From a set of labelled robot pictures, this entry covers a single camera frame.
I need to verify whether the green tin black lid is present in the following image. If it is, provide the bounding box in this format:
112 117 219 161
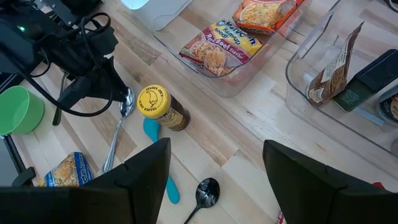
333 49 398 113

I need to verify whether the silver metal spoon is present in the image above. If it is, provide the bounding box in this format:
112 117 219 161
101 86 136 174

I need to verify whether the blue ramen noodle packet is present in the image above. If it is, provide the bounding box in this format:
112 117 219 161
39 151 94 188

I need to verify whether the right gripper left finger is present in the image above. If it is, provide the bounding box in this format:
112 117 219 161
0 138 172 224

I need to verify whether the teal plastic spoon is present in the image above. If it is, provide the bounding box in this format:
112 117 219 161
142 117 180 205

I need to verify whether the tan-lid jar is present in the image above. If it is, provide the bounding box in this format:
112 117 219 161
377 92 398 126

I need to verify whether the wide clear plastic bin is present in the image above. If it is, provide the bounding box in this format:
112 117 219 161
285 0 398 156

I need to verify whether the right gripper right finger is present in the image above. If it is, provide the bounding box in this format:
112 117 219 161
262 139 398 224

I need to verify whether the red ramen noodle packet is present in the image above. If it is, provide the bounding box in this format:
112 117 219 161
178 19 264 78

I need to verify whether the brown snack packet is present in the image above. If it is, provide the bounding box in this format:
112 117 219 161
305 21 365 107

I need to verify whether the narrow clear plastic bin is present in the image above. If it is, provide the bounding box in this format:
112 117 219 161
151 0 343 98

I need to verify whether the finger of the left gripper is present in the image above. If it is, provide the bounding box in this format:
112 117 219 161
104 58 131 103
89 77 121 103

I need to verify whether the yellow-lid spice jar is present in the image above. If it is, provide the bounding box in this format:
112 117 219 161
136 84 191 132

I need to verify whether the orange ramen noodle packet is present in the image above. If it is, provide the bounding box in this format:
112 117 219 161
232 0 305 35

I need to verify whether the glossy black spoon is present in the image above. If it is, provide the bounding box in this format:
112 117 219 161
183 177 221 224

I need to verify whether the green plastic bowl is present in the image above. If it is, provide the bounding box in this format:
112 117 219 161
0 85 45 136

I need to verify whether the white plastic bin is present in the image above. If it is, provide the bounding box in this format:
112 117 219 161
120 0 193 32

